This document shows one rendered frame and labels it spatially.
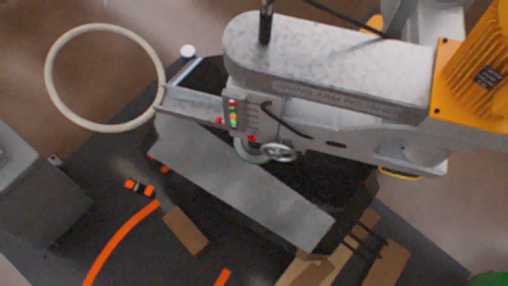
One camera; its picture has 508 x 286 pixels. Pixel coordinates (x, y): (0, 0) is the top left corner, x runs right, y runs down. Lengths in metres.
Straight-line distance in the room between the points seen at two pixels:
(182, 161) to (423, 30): 1.30
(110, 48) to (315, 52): 2.35
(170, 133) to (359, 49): 1.22
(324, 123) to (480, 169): 1.91
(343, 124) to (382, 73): 0.29
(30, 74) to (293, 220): 2.24
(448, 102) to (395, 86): 0.16
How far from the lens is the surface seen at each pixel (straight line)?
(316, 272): 2.69
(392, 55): 1.50
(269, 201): 2.23
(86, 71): 3.52
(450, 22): 1.94
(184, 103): 2.04
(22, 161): 2.37
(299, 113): 1.68
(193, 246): 2.78
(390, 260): 2.93
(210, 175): 2.32
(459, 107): 1.45
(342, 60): 1.45
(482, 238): 3.28
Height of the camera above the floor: 2.86
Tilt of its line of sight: 68 degrees down
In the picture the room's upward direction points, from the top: 3 degrees clockwise
